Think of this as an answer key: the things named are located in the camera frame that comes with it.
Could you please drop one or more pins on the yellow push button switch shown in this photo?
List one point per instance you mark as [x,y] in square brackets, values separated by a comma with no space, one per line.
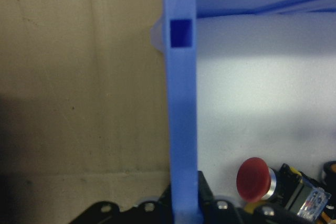
[252,205]

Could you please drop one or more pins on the black switch yellow contact block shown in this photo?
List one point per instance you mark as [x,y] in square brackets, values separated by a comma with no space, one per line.
[331,167]

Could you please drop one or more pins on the white foam pad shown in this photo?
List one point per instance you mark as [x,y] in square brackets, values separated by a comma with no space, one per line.
[249,90]

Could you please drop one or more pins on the red mushroom push button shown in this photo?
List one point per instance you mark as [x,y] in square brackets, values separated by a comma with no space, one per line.
[252,179]

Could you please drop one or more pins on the blue bin with switches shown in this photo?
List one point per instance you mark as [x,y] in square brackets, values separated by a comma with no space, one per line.
[181,103]

